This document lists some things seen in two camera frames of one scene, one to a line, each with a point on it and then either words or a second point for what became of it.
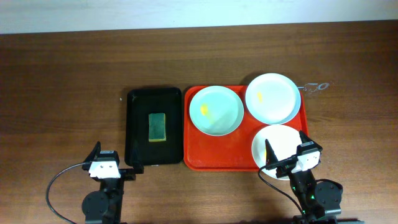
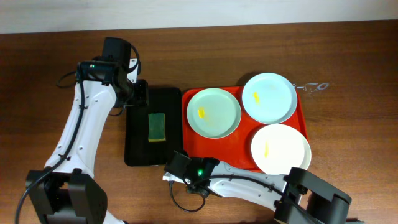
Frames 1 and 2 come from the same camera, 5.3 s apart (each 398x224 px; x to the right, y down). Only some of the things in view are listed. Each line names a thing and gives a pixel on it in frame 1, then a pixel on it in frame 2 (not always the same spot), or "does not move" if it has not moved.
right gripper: x=316 y=148 -> x=189 y=161
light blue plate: x=273 y=98 does not move
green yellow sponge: x=157 y=127 does not move
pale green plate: x=216 y=111 does not move
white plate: x=283 y=142 does not move
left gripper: x=127 y=173 -> x=141 y=93
